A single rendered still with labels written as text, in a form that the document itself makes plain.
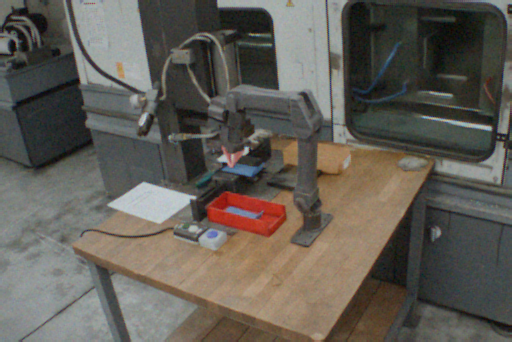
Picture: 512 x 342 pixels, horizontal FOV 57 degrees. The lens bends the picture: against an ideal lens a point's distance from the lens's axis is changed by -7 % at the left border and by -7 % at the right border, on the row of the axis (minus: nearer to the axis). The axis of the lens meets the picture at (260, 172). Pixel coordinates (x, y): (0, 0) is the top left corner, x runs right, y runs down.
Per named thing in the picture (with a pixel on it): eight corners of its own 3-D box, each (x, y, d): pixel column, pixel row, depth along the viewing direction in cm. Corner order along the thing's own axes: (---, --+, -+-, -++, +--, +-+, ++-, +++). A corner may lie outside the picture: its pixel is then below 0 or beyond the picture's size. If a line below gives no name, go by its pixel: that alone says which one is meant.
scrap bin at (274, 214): (269, 237, 165) (267, 222, 163) (208, 221, 178) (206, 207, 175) (286, 219, 174) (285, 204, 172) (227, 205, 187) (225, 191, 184)
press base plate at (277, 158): (233, 243, 170) (232, 235, 168) (129, 211, 195) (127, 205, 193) (317, 163, 218) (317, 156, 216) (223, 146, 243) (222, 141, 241)
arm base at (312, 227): (287, 222, 158) (307, 227, 155) (315, 193, 173) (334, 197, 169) (289, 243, 162) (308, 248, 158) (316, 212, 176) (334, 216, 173)
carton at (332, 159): (338, 177, 200) (338, 159, 196) (283, 167, 212) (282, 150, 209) (350, 164, 209) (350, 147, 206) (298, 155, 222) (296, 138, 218)
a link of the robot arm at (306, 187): (292, 207, 164) (294, 115, 147) (301, 198, 168) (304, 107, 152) (309, 213, 161) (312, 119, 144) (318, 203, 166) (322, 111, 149)
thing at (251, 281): (327, 510, 163) (323, 340, 122) (129, 405, 212) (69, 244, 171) (421, 316, 246) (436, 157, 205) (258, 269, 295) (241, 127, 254)
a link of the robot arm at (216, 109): (204, 121, 166) (205, 87, 159) (219, 112, 172) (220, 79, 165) (233, 131, 161) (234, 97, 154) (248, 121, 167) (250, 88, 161)
